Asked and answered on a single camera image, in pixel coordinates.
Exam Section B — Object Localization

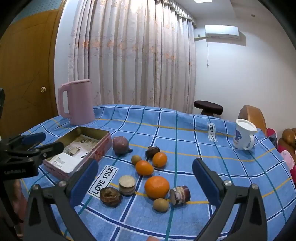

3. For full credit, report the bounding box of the large orange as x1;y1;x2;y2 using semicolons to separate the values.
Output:
144;176;170;200

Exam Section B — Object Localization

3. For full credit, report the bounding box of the wooden chair back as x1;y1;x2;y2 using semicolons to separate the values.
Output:
238;105;267;136

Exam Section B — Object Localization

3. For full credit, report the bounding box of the frosted transom window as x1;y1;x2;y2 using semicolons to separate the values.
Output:
9;0;67;24

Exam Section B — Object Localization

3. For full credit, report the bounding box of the white paper booklet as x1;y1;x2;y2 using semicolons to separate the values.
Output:
47;142;93;174

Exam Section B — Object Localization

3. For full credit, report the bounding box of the dark round stool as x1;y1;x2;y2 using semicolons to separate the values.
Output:
193;100;223;116

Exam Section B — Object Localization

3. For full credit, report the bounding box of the dark brown dried fruit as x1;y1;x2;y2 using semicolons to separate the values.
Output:
145;146;160;160

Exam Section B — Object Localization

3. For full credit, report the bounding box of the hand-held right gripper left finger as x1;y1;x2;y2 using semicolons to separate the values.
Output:
23;159;99;241

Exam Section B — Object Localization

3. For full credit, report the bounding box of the blue checked tablecloth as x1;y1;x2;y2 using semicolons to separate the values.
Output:
20;104;294;241

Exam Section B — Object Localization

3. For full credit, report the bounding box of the printed paper leaflet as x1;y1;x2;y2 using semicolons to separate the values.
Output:
73;134;99;151

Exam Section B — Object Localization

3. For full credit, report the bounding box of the purple round fruit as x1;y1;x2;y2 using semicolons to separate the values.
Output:
112;136;133;156

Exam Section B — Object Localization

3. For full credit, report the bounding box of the white air conditioner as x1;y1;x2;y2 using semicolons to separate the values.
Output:
205;25;240;39

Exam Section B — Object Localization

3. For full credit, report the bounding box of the white mug with blue print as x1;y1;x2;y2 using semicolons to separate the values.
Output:
232;119;258;151

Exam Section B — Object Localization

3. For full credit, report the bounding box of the pink cloth bundle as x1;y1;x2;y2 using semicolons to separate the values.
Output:
267;128;296;173

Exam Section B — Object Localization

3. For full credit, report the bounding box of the chocolate donut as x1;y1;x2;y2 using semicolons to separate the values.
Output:
100;187;122;208

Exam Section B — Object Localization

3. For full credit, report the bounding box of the wooden door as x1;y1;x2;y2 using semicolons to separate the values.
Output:
0;10;62;137

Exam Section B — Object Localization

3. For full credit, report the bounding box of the pink floral curtain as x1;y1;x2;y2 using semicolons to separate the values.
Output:
68;0;197;114

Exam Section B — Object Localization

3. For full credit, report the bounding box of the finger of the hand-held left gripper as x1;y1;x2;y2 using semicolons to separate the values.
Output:
7;142;64;166
0;133;46;153

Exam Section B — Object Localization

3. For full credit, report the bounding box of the brown white cut cylinder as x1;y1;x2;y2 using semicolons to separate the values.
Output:
169;185;191;206

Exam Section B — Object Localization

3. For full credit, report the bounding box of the small orange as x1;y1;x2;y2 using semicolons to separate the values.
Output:
135;160;154;176
152;152;168;168

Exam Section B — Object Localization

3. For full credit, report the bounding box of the brown leather sofa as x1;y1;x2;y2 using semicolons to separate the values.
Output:
279;128;296;153

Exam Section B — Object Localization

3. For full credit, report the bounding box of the beige layered cylinder block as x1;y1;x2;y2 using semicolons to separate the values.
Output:
119;175;136;197

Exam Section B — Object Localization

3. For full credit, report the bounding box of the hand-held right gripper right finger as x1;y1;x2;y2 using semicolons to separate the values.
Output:
192;158;269;241

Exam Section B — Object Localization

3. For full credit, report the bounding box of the pink plastic pitcher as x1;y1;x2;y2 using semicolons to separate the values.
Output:
58;79;95;126

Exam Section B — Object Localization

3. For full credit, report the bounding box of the pink metal tin box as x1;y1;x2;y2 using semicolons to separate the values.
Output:
42;126;112;181

